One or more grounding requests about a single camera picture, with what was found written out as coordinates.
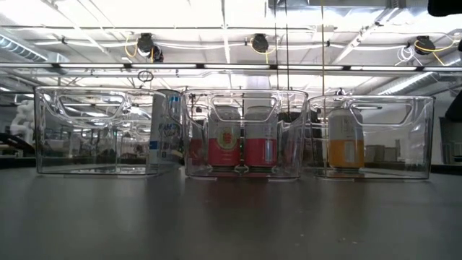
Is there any white-capped pink bottle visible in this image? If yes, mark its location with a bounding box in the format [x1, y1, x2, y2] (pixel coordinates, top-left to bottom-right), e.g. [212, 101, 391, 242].
[207, 105, 242, 171]
[243, 105, 279, 171]

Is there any clear plastic bin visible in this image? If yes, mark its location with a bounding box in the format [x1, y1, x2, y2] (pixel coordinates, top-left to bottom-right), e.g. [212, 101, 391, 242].
[34, 85, 183, 177]
[181, 89, 309, 180]
[308, 94, 435, 181]

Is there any orange bottle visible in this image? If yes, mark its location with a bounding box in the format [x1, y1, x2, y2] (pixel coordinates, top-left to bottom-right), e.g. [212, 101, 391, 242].
[327, 107, 365, 170]

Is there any long ceiling light bar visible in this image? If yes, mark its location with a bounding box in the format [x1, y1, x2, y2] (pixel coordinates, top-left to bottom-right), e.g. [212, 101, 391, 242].
[0, 63, 462, 72]

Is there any white bulky machine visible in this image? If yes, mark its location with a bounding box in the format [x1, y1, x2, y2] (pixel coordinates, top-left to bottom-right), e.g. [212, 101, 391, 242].
[9, 100, 36, 145]

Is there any dark grey cabinet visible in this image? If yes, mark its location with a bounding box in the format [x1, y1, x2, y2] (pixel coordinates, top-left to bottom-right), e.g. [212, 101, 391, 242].
[438, 117, 462, 165]

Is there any black ceiling cord reel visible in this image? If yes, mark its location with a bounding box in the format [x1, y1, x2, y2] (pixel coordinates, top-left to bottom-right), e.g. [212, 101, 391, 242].
[414, 35, 437, 56]
[136, 32, 165, 63]
[250, 32, 271, 54]

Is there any thin black hanging cable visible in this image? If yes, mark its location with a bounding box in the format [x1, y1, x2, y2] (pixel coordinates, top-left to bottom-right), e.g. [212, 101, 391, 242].
[284, 0, 290, 91]
[274, 0, 279, 91]

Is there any black wire loop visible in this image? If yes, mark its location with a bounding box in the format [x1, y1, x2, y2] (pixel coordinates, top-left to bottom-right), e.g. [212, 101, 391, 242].
[136, 69, 155, 83]

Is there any silver ventilation duct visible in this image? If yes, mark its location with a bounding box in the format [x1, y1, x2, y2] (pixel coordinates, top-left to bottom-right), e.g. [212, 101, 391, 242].
[0, 34, 69, 64]
[377, 70, 462, 95]

